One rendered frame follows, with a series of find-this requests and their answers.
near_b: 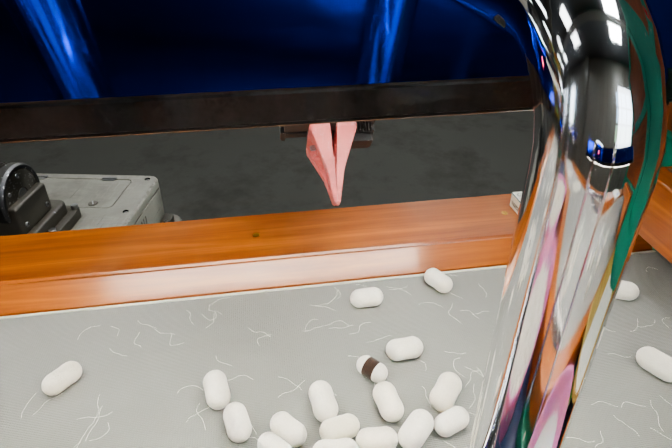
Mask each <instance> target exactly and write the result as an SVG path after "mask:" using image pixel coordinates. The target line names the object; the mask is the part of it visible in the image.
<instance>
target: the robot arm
mask: <svg viewBox="0 0 672 448"><path fill-rule="evenodd" d="M374 122H375V120H373V121H356V122H340V123H324V124H308V125H292V126H279V129H280V139H281V140H282V141H285V138H295V137H307V138H306V154H307V156H308V158H309V160H310V161H311V163H312V164H313V166H314V167H315V169H316V170H317V172H318V174H319V175H320V177H321V178H322V180H323V181H324V184H325V186H326V189H327V192H328V194H329V197H330V200H331V202H332V205H333V206H339V205H340V202H341V196H342V187H343V179H344V170H345V166H346V162H347V159H348V156H349V152H350V149H357V148H368V147H370V146H371V144H372V141H373V139H372V135H373V132H374Z"/></svg>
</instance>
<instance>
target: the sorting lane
mask: <svg viewBox="0 0 672 448"><path fill-rule="evenodd" d="M506 267H507V265H502V266H492V267H483V268H473V269H463V270H453V271H443V272H442V273H443V274H445V275H446V276H448V277H450V278H451V280H452V282H453V287H452V289H451V290H450V291H449V292H448V293H440V292H438V291H437V290H436V289H435V288H433V287H432V286H430V285H429V284H427V283H426V281H425V279H424V274H425V273H424V274H414V275H404V276H394V277H384V278H375V279H365V280H355V281H345V282H335V283H325V284H316V285H306V286H296V287H286V288H276V289H267V290H257V291H247V292H237V293H227V294H217V295H208V296H198V297H188V298H178V299H168V300H159V301H149V302H139V303H129V304H119V305H110V306H100V307H90V308H80V309H70V310H60V311H51V312H41V313H31V314H21V315H11V316H2V317H0V448H258V447H257V442H258V439H259V437H260V436H261V435H262V434H263V433H265V432H272V431H271V429H270V420H271V418H272V416H273V415H274V414H275V413H277V412H280V411H285V412H287V413H289V414H290V415H291V416H292V417H293V418H295V419H296V420H297V421H299V422H300V423H302V424H303V425H304V426H305V428H306V431H307V438H306V441H305V442H304V444H302V445H301V446H299V447H295V448H313V446H314V445H315V443H316V442H318V441H319V440H322V438H321V437H320V433H319V430H320V426H321V424H322V422H320V421H319V420H317V419H316V417H315V416H314V413H313V409H312V405H311V402H310V399H309V395H308V392H309V388H310V386H311V385H312V384H313V383H314V382H315V381H318V380H323V381H326V382H327V383H329V384H330V386H331V387H332V390H333V394H334V397H335V399H336V402H337V404H338V414H337V416H339V415H343V414H346V413H350V414H353V415H355V416H356V417H357V418H358V420H359V423H360V429H359V431H360V430H361V429H363V428H367V427H383V426H388V427H391V428H392V429H393V430H394V431H395V432H396V433H397V436H398V432H399V430H400V428H401V426H402V425H403V424H404V422H405V421H406V419H407V418H408V417H409V415H410V414H411V413H412V412H413V411H414V410H416V409H424V410H426V411H428V412H429V413H430V414H431V415H432V417H433V420H435V418H436V417H437V416H438V415H439V414H441V413H443V412H439V411H437V410H435V409H434V408H433V407H432V406H431V404H430V400H429V395H430V392H431V390H432V389H433V388H434V386H435V384H436V382H437V380H438V378H439V376H440V375H441V374H442V373H444V372H453V373H455V374H457V375H458V376H459V378H460V379H461V381H462V390H461V392H460V394H459V395H458V397H457V399H456V401H455V404H454V406H461V407H463V408H465V409H466V410H467V412H468V414H469V423H468V425H467V426H466V427H465V428H464V429H462V430H460V431H459V432H457V433H455V434H453V435H452V436H450V437H442V436H440V435H439V434H438V433H437V432H436V431H435V428H434V427H433V430H432V432H431V433H430V435H429V436H428V438H427V439H426V441H425V442H424V444H423V445H422V447H421V448H469V444H470V439H471V435H472V430H473V425H474V420H475V416H476V411H477V406H478V401H479V396H480V392H481V387H482V382H483V377H484V373H485V368H486V363H487V358H488V353H489V349H490V344H491V339H492V334H493V330H494V325H495V320H496V315H497V310H498V306H499V301H500V296H501V291H502V287H503V282H504V277H505V272H506ZM622 280H623V281H628V282H632V283H634V284H635V285H636V286H637V287H638V289H639V296H638V297H637V298H636V299H634V300H631V301H627V300H621V299H616V298H615V301H614V303H613V306H612V309H611V312H610V315H609V317H608V320H607V323H606V326H605V329H604V331H603V334H602V337H601V340H600V343H599V346H598V348H597V351H596V354H595V357H594V360H593V362H592V365H591V368H590V371H589V374H588V376H587V379H586V382H585V385H584V388H583V390H582V393H581V396H580V399H579V402H578V404H577V407H576V410H575V413H574V416H573V418H572V421H571V424H570V427H569V430H568V432H567V435H566V438H565V441H564V444H563V446H562V448H672V382H665V381H663V380H661V379H660V378H658V377H656V376H655V375H653V374H651V373H650V372H648V371H646V370H645V369H643V368H642V367H641V366H640V365H639V364H638V363H637V360H636V353H637V351H638V350H639V349H640V348H642V347H646V346H649V347H654V348H656V349H657V350H659V351H661V352H663V353H665V354H666V355H668V356H670V357H672V267H671V266H670V265H669V264H668V263H667V262H666V261H665V260H664V259H662V258H661V257H660V256H659V255H658V254H657V253H656V251H655V250H649V251H640V252H632V253H631V256H630V259H629V261H628V264H627V267H626V270H625V273H624V275H623V278H622ZM370 287H376V288H379V289H380V290H381V291H382V293H383V301H382V302H381V304H380V305H378V306H373V307H364V308H357V307H355V306H353V305H352V303H351V301H350V296H351V293H352V292H353V291H354V290H356V289H362V288H370ZM409 336H415V337H417V338H419V339H420V340H421V341H422V343H423V352H422V354H421V355H420V356H419V357H417V358H413V359H406V360H402V361H393V360H391V359H390V358H389V357H388V356H387V354H386V345H387V344H388V342H389V341H391V340H392V339H397V338H405V337H409ZM363 355H369V356H371V357H373V358H375V359H377V360H378V361H380V362H381V363H382V364H384V365H385V366H386V368H387V370H388V376H387V378H386V380H385V381H387V382H390V383H391V384H392V385H393V386H394V387H395V389H396V391H397V394H398V396H399V398H400V400H401V401H402V403H403V406H404V414H403V416H402V418H401V419H400V420H399V421H397V422H388V421H386V420H384V419H383V417H382V416H381V414H380V412H379V409H378V406H377V404H376V402H375V401H374V398H373V389H374V387H375V385H376V384H378V383H376V382H373V381H371V380H369V379H368V378H366V377H365V376H363V375H362V374H361V373H360V372H359V371H358V370H357V366H356V364H357V360H358V359H359V358H360V357H361V356H363ZM68 361H75V362H78V363H79V364H80V365H81V367H82V375H81V377H80V378H79V379H78V380H77V381H76V382H75V383H73V384H71V385H70V386H69V387H67V388H66V389H65V390H64V391H62V392H61V393H60V394H58V395H54V396H50V395H46V394H45V393H44V392H43V391H42V388H41V384H42V381H43V379H44V378H45V377H46V376H47V375H48V374H50V373H51V372H53V371H54V370H56V369H57V368H59V367H60V366H61V365H62V364H64V363H65V362H68ZM212 370H220V371H222V372H223V373H224V374H225V375H226V378H227V382H228V386H229V390H230V393H231V399H230V402H229V404H230V403H232V402H239V403H242V404H243V405H244V406H245V408H246V410H247V413H248V416H249V419H250V422H251V425H252V432H251V435H250V437H249V438H248V439H247V440H246V441H245V442H242V443H235V442H233V441H231V440H230V439H229V437H228V435H227V431H226V427H225V423H224V420H223V412H224V409H225V408H223V409H221V410H214V409H212V408H210V407H209V406H208V404H207V402H206V397H205V391H204V387H203V379H204V377H205V375H206V374H207V373H208V372H210V371H212ZM454 406H453V407H454Z"/></svg>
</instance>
